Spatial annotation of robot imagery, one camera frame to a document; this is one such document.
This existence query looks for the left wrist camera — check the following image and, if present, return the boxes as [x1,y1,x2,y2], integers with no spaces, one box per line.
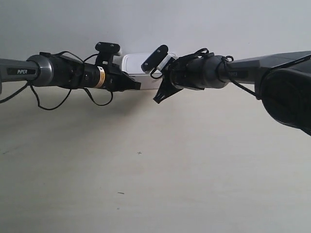
[95,42,122,68]

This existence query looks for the left black cable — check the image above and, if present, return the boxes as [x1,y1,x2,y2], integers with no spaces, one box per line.
[0,50,115,111]

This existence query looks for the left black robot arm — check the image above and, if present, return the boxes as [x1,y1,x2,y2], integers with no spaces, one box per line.
[0,51,141,103]

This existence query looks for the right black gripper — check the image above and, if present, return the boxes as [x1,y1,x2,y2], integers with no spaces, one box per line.
[153,75,183,104]

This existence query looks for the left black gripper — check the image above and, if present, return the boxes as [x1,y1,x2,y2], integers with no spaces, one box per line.
[103,69,141,92]

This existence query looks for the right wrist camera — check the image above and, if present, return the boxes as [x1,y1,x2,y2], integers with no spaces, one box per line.
[140,45,177,74]

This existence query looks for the white lidded plastic container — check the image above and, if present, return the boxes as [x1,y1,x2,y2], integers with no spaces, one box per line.
[121,52,178,91]

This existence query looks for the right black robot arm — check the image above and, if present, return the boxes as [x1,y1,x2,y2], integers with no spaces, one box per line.
[154,48,311,134]

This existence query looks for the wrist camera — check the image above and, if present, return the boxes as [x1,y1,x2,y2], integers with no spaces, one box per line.
[95,42,122,68]
[140,45,177,74]

